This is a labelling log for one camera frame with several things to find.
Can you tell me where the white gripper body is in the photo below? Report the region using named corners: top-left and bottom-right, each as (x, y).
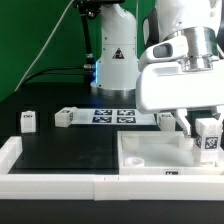
top-left (136, 60), bottom-right (224, 114)

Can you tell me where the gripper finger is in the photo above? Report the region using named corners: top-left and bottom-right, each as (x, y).
top-left (175, 109), bottom-right (191, 137)
top-left (214, 105), bottom-right (224, 121)

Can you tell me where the white square tabletop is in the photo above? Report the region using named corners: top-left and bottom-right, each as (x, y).
top-left (117, 131), bottom-right (224, 175)

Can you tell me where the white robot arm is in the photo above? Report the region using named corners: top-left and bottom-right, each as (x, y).
top-left (91, 0), bottom-right (224, 136)

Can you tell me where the white sheet with AprilTags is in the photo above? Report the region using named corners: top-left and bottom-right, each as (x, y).
top-left (72, 109), bottom-right (156, 125)

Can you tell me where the white U-shaped obstacle fence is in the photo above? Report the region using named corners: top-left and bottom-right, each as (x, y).
top-left (0, 137), bottom-right (224, 201)

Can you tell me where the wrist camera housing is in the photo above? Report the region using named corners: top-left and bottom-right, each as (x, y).
top-left (138, 36), bottom-right (189, 72)

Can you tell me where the black cable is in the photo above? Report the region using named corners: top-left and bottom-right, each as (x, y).
top-left (19, 0), bottom-right (101, 91)

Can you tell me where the white cable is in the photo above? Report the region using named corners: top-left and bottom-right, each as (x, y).
top-left (14, 0), bottom-right (75, 92)

